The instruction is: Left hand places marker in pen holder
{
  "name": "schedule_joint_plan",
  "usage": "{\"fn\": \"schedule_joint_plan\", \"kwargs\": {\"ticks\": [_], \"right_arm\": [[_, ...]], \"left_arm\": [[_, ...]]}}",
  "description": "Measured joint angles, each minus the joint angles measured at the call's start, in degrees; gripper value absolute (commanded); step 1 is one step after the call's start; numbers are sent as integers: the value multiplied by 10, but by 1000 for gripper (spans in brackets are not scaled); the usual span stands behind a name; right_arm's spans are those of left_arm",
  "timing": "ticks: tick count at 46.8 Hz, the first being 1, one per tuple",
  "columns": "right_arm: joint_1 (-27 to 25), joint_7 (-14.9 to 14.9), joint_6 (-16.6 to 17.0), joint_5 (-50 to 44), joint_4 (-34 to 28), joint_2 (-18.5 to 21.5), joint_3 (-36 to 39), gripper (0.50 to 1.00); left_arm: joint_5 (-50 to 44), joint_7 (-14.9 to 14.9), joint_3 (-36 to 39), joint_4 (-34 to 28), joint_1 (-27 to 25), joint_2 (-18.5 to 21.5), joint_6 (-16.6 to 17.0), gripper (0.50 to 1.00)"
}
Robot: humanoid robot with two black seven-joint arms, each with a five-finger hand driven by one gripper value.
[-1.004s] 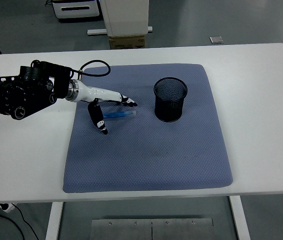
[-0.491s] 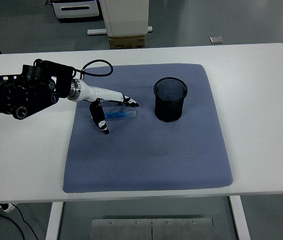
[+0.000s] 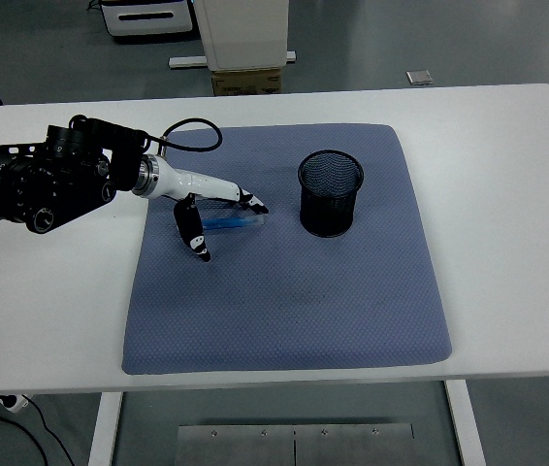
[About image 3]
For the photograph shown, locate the black mesh pen holder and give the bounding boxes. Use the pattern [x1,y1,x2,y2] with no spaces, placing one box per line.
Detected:
[296,149,366,239]

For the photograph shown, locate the small grey floor plate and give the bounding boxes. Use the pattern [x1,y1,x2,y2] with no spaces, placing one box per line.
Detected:
[404,69,435,86]

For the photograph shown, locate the blue textured mat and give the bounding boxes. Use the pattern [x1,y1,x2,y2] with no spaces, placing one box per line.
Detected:
[121,122,453,376]

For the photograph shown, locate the black floor cable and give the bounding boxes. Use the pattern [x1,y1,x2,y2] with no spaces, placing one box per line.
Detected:
[0,395,77,466]

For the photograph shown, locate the white power strip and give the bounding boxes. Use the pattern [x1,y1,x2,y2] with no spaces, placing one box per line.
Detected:
[0,393,31,415]

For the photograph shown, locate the blue marker with clear cap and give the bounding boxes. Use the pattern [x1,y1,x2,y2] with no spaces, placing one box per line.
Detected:
[201,215,266,230]

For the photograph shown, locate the grey metal plate with screws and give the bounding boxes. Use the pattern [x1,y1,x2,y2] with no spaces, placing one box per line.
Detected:
[176,423,415,466]

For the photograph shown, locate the white table leg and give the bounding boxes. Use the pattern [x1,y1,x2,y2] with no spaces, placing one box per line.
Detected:
[443,380,487,466]
[87,391,124,466]

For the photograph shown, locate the white and black hand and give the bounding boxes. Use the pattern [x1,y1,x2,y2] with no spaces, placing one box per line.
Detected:
[155,159,270,263]

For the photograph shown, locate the white cabinet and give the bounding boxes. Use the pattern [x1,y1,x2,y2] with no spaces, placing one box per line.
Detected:
[194,0,290,72]

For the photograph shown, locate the white base bar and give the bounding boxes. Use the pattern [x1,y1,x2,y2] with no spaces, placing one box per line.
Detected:
[167,50,299,69]

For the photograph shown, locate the white device with black slot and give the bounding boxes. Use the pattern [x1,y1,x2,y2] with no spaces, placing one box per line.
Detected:
[98,0,197,39]

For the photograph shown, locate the cardboard box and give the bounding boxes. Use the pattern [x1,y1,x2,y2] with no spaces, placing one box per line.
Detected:
[210,67,283,97]

